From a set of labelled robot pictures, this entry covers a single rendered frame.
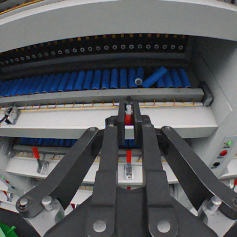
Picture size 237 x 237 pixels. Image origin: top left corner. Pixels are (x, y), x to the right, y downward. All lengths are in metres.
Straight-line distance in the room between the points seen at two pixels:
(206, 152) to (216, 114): 0.10
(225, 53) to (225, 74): 0.04
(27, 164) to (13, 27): 0.41
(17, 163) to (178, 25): 0.58
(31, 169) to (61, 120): 0.27
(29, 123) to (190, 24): 0.34
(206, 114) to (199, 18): 0.18
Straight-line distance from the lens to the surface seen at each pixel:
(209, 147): 0.35
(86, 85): 0.32
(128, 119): 0.19
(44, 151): 0.49
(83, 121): 0.28
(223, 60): 0.31
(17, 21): 0.25
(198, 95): 0.32
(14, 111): 0.37
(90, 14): 0.21
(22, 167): 0.55
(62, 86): 0.34
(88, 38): 0.37
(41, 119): 0.33
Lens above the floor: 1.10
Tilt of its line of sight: 36 degrees down
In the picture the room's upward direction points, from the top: 3 degrees counter-clockwise
